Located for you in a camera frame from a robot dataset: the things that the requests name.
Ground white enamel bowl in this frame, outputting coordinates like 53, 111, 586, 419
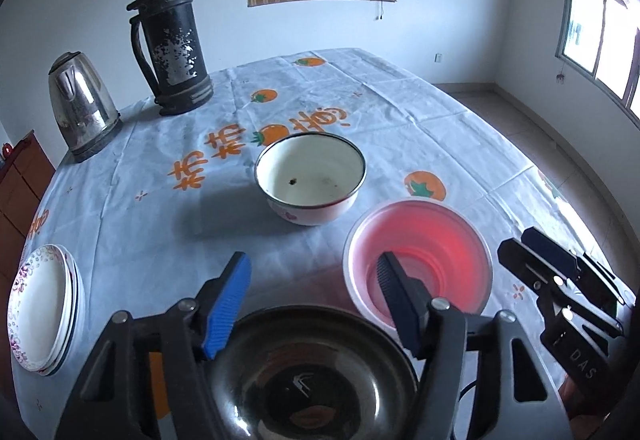
254, 132, 367, 226

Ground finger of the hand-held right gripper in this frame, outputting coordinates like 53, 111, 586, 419
521, 227, 630, 306
497, 237, 625, 337

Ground black cable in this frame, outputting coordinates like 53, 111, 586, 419
457, 376, 482, 403

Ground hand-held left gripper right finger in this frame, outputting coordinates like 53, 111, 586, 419
376, 251, 573, 440

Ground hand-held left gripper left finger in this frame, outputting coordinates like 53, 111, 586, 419
54, 251, 252, 440

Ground blue patterned plate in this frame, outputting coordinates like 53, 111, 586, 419
37, 250, 81, 377

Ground window with white frame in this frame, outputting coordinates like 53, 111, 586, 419
552, 0, 640, 131

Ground black worn thermos flask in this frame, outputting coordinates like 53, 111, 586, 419
126, 0, 215, 118

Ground white plate with red flowers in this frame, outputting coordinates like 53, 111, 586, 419
30, 246, 77, 375

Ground light blue printed tablecloth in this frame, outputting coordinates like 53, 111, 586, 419
10, 48, 626, 440

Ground brown wooden sideboard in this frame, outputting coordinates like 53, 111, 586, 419
0, 129, 57, 251

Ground white plate with purple flowers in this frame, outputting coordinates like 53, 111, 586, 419
7, 244, 71, 369

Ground stainless steel bowl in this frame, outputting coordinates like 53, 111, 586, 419
205, 305, 418, 440

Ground stainless steel electric kettle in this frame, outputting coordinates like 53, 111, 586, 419
48, 52, 122, 164

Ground pink plastic bowl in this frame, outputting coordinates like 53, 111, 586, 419
343, 200, 493, 331

